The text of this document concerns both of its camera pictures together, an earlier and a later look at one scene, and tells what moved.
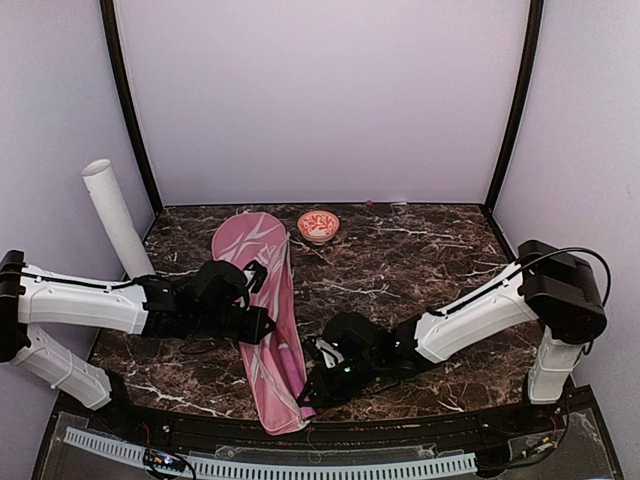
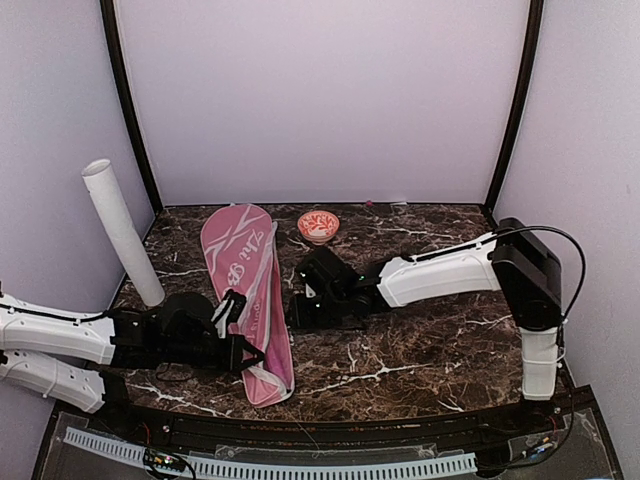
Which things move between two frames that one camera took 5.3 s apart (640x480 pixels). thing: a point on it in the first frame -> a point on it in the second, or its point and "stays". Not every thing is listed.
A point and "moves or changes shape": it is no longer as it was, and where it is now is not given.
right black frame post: [536, 15] stays
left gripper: [256, 333] -> [239, 344]
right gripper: [325, 390] -> [301, 318]
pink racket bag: [251, 237] moves or changes shape
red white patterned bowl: [318, 226] stays
